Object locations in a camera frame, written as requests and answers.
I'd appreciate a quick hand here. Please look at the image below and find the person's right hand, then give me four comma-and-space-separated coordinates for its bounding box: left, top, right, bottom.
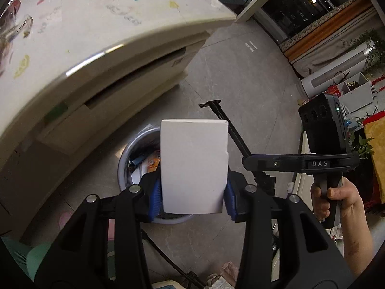
311, 176, 364, 223

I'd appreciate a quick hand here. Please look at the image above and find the green leafy plant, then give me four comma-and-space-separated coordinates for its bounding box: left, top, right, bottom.
355, 28, 385, 76

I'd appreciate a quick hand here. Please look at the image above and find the grey round trash bin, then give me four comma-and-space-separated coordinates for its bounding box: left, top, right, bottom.
117, 123, 194, 225

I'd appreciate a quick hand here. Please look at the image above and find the pink slipper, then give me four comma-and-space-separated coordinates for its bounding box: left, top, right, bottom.
58, 212, 73, 230

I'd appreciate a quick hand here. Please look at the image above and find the green potted plant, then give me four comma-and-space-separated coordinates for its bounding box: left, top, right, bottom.
350, 132, 374, 159

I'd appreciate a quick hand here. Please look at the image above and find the green sticker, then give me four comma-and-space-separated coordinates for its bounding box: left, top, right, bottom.
44, 102, 68, 121

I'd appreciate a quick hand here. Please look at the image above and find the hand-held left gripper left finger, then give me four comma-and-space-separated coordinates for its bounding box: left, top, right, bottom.
34, 171, 163, 289

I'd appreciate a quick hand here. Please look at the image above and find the cream table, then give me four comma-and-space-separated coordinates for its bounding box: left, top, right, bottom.
0, 0, 237, 238

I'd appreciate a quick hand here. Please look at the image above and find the black cable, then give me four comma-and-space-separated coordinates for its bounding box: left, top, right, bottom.
141, 228, 205, 289

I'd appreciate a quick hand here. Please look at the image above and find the white standing air conditioner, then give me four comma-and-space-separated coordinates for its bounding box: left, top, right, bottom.
301, 40, 376, 100

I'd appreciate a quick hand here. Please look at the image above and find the orange curtain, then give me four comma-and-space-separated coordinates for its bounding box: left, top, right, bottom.
284, 0, 376, 62

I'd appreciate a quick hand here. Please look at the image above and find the orange snack wrapper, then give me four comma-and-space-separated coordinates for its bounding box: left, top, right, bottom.
147, 156, 162, 173

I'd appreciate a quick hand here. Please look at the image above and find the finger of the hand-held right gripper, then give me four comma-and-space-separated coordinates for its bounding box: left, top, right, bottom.
255, 171, 276, 197
199, 100, 251, 158

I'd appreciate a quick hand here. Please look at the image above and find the person's green trouser leg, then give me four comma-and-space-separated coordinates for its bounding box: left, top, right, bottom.
0, 236, 62, 283

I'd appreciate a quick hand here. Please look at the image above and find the white open shelf box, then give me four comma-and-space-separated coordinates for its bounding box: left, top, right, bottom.
338, 72, 376, 114

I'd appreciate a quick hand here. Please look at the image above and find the yellow cloth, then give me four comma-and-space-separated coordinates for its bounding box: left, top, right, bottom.
362, 115, 385, 204

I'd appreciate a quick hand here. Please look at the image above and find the person's right forearm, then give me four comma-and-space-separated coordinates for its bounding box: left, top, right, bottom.
340, 202, 375, 277

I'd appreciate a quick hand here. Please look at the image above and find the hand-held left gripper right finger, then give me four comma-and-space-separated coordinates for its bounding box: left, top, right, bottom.
223, 171, 354, 289

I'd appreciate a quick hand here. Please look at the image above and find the beige curtain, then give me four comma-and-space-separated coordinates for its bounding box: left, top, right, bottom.
293, 14, 380, 78

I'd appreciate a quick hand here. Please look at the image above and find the white paper box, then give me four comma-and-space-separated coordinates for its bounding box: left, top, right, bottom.
160, 119, 230, 215

